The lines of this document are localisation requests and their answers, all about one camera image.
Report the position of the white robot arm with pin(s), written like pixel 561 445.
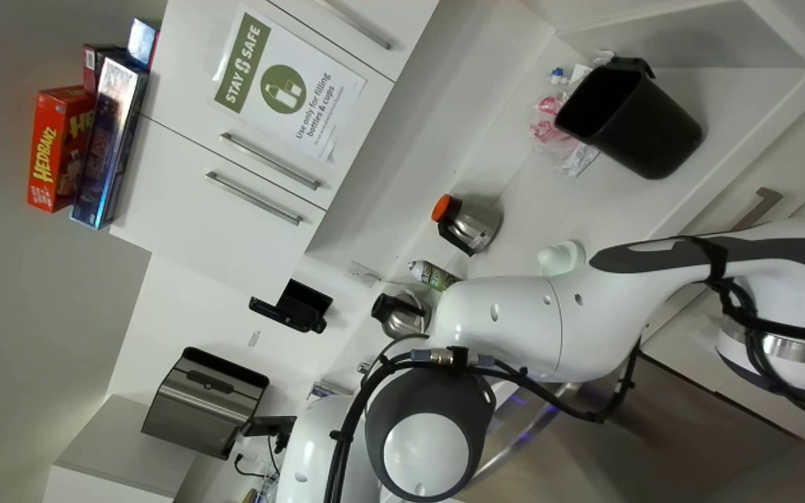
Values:
pixel 414 426

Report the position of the steel cup on counter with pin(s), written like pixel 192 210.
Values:
pixel 405 315

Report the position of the steel canister with orange lid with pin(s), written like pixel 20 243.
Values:
pixel 469 221

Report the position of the green stay safe poster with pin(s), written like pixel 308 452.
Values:
pixel 287 88

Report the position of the pink packets pile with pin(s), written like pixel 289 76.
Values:
pixel 546 119

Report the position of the black plastic bin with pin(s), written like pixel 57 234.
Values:
pixel 628 116

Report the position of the blue foil box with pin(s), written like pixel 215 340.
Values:
pixel 120 98

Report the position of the stainless steel sink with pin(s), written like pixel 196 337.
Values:
pixel 670 442

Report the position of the dark red box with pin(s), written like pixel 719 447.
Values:
pixel 135 51

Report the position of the red cardboard box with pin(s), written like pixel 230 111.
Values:
pixel 62 120

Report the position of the black wall camera mount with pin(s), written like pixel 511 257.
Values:
pixel 301 308

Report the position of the lower cabinet handle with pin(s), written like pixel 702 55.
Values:
pixel 258 199

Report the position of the cabinet handle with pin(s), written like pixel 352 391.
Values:
pixel 364 27
pixel 258 199
pixel 258 158

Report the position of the upper cabinet handle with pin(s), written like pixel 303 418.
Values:
pixel 258 158

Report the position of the top cabinet handle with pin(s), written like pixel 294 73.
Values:
pixel 364 27

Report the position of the top right drawer handle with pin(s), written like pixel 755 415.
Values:
pixel 762 208

